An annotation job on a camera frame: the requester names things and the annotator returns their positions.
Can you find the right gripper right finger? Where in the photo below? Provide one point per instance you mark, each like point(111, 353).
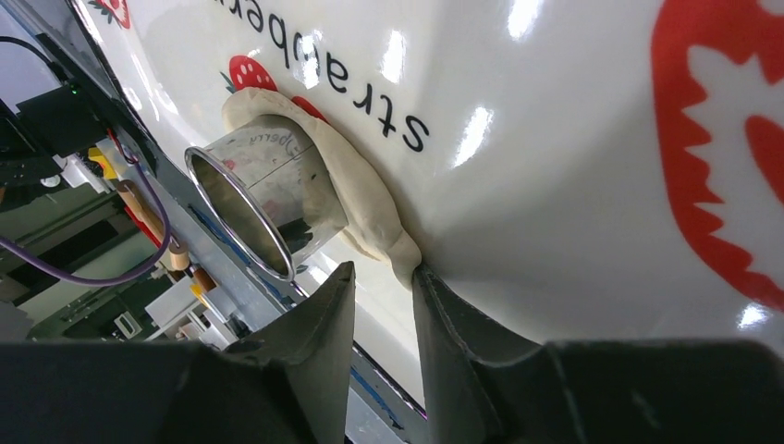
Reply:
point(466, 357)

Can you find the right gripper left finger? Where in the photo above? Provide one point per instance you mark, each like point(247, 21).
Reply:
point(306, 354)

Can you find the white dough piece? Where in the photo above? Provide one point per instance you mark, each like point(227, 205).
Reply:
point(374, 227)

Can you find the small metal cup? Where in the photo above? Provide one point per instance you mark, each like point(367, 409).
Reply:
point(269, 189)

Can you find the strawberry pattern tray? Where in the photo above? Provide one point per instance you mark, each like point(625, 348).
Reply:
point(574, 169)

